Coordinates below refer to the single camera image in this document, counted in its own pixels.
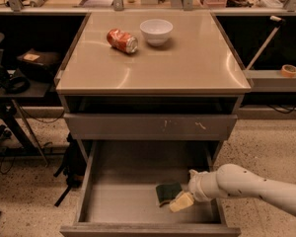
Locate open grey middle drawer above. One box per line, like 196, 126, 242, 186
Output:
60, 140, 241, 237

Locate black headphones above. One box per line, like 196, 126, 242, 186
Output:
0, 65, 30, 94

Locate grey drawer cabinet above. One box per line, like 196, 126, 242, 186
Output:
56, 10, 251, 155

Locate roll of tan tape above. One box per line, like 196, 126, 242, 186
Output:
280, 64, 296, 78

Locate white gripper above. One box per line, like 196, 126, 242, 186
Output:
170, 169, 220, 212

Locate black bag on shelf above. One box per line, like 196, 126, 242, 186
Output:
17, 48, 62, 83

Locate closed grey upper drawer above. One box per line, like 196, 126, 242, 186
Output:
64, 114, 237, 141

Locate white bowl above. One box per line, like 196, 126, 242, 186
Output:
140, 19, 174, 46

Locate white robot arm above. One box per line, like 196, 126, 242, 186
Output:
170, 164, 296, 217

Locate red soda can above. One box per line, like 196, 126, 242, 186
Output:
107, 29, 138, 54

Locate green yellow sponge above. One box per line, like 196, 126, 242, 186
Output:
156, 183, 183, 206

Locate black side table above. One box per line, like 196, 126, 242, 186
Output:
0, 32, 53, 167

